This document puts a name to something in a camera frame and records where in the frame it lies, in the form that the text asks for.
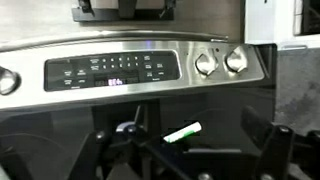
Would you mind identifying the white and green pen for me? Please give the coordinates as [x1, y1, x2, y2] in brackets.
[163, 121, 202, 143]

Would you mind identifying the silver stove knob left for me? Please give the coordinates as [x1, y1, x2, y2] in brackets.
[0, 67, 21, 96]

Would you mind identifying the silver stove knob inner right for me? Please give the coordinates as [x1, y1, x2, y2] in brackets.
[195, 48, 219, 76]

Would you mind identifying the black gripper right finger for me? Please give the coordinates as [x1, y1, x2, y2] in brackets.
[241, 106, 294, 180]

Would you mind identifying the black stove display panel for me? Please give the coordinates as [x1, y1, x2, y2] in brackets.
[44, 50, 180, 92]

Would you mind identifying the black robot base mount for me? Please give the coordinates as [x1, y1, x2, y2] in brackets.
[71, 0, 177, 23]

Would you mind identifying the silver stove knob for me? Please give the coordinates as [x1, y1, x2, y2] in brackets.
[0, 67, 21, 96]
[195, 48, 219, 76]
[225, 46, 248, 73]

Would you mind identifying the silver stove knob outer right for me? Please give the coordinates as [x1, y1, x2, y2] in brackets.
[225, 46, 248, 73]

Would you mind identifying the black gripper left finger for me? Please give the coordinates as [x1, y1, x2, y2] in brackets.
[67, 131, 111, 180]

